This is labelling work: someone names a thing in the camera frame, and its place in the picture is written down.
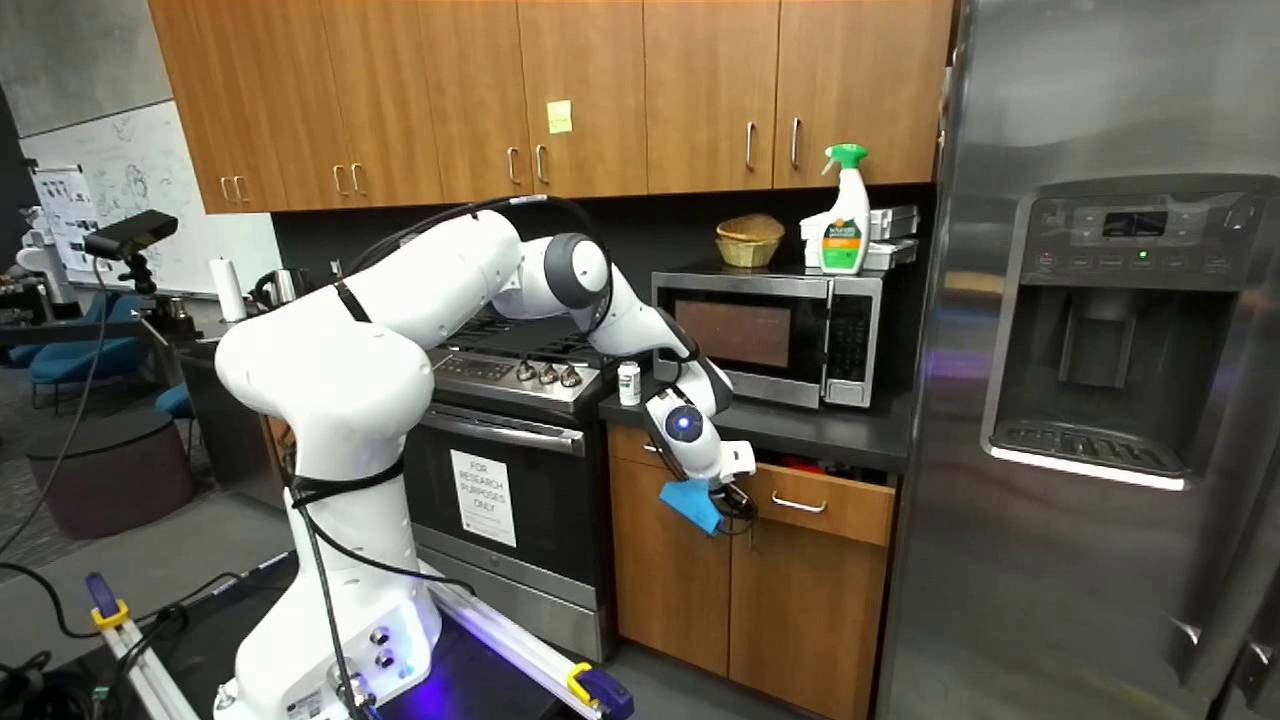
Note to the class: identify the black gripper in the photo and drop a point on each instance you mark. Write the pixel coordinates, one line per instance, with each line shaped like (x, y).
(735, 503)

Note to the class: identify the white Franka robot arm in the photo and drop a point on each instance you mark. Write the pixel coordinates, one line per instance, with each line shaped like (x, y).
(332, 375)

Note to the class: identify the mobile robot base platform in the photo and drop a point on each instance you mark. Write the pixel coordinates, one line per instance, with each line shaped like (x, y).
(512, 644)

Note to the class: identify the stainless steel microwave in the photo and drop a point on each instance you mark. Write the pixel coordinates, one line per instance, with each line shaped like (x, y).
(772, 334)

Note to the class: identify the wooden lower cabinet door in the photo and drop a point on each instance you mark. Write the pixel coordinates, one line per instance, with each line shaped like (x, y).
(804, 625)
(660, 600)

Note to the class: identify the wooden cabinet door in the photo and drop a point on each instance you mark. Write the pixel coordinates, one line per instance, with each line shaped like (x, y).
(284, 95)
(704, 80)
(600, 66)
(660, 600)
(864, 80)
(425, 80)
(194, 95)
(804, 625)

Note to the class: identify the small white bottle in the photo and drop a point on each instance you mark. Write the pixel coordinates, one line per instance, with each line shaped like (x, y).
(631, 384)

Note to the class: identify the stainless steel gas stove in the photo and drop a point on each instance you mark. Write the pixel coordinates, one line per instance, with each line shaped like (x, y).
(533, 520)

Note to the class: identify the yellow blue bar clamp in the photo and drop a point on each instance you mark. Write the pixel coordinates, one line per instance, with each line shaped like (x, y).
(580, 683)
(109, 619)

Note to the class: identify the white paper label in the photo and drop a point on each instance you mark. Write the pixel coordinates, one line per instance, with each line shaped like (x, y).
(483, 503)

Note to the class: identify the brown bowl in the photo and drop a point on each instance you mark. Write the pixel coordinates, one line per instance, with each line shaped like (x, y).
(745, 247)

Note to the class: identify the white green spray bottle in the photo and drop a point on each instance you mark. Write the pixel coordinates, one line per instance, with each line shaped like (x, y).
(843, 224)

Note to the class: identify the white silver packet stack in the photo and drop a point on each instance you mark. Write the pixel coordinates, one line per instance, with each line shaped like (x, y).
(894, 240)

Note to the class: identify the stainless steel refrigerator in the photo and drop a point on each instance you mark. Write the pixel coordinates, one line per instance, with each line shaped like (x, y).
(1066, 402)

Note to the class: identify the wooden upper cabinet door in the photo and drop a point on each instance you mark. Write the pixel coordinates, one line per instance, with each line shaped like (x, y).
(284, 95)
(425, 80)
(704, 80)
(194, 95)
(864, 80)
(600, 66)

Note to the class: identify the yellow sticky note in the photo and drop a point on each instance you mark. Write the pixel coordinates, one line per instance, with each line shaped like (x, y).
(561, 119)

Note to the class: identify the black trash bin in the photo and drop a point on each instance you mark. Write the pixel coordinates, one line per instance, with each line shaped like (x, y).
(207, 427)

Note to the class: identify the white paper towel roll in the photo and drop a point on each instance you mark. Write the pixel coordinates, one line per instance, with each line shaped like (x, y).
(228, 290)

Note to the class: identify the round brown ottoman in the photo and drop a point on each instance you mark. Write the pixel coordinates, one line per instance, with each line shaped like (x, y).
(112, 487)

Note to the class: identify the blue upholstered chair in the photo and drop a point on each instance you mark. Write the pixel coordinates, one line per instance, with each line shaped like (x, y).
(84, 361)

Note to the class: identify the whiteboard with papers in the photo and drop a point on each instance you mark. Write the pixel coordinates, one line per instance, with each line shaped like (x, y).
(145, 173)

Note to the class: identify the black monitor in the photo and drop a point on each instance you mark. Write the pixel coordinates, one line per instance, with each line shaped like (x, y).
(15, 187)

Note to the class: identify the black camera on tripod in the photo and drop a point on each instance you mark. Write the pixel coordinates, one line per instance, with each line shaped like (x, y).
(125, 233)

